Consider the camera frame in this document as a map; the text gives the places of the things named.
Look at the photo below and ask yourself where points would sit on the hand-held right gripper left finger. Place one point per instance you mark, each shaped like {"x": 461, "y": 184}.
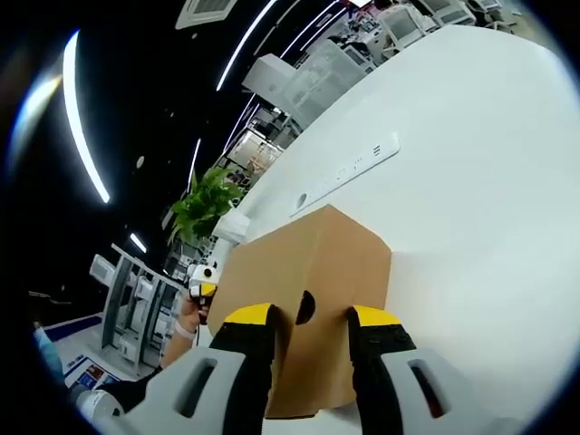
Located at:
{"x": 163, "y": 408}

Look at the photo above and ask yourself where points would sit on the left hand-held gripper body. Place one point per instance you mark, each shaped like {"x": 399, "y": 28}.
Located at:
{"x": 199, "y": 277}

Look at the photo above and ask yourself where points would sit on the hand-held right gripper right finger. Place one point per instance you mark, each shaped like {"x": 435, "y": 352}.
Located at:
{"x": 462, "y": 408}

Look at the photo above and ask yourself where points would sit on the brown cardboard shoe box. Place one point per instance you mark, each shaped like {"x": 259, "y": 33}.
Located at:
{"x": 294, "y": 272}

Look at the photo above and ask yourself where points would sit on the person's left hand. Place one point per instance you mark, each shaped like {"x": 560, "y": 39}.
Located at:
{"x": 190, "y": 315}

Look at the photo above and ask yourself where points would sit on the person's black shirt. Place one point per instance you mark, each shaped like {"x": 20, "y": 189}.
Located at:
{"x": 131, "y": 389}

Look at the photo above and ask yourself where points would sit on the white wristband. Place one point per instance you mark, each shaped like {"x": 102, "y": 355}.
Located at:
{"x": 186, "y": 330}

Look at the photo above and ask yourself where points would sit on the white worn device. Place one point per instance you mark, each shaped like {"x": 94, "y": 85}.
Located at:
{"x": 99, "y": 403}

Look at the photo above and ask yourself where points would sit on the potted green plant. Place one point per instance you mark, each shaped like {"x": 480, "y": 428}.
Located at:
{"x": 204, "y": 204}

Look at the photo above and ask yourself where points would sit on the white shelving rack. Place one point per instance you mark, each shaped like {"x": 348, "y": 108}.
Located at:
{"x": 131, "y": 308}

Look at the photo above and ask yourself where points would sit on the white table socket panel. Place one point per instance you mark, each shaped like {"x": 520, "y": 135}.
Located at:
{"x": 353, "y": 172}

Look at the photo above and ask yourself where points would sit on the curved ceiling light strip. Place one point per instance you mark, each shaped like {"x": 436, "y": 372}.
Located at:
{"x": 77, "y": 113}

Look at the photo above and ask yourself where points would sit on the straight ceiling light strip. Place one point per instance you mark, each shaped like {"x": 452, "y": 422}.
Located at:
{"x": 244, "y": 45}

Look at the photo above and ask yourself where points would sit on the frosted partition panel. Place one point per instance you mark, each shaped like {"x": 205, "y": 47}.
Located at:
{"x": 326, "y": 77}

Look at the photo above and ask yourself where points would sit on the ceiling air conditioner vent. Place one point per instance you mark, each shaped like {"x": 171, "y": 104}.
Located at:
{"x": 204, "y": 11}

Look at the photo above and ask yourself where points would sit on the row of white office chairs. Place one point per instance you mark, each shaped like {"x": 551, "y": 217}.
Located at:
{"x": 430, "y": 22}

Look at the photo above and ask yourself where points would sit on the blue framed wall board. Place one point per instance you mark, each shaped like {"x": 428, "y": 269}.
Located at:
{"x": 86, "y": 374}

